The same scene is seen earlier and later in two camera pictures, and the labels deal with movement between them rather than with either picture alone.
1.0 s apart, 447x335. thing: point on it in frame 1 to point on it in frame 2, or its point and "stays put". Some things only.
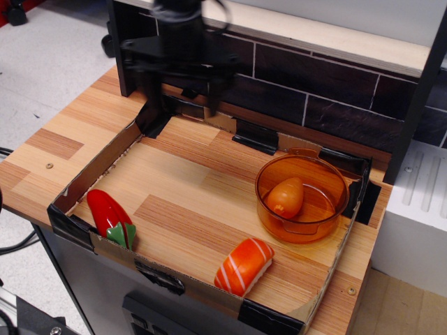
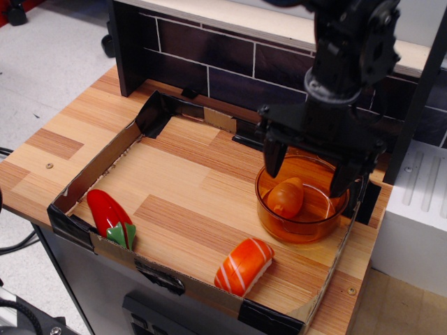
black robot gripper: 181,52 to 326,123
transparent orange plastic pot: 299,197 stays put
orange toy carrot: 286,197 stays put
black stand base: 17,15 stays put
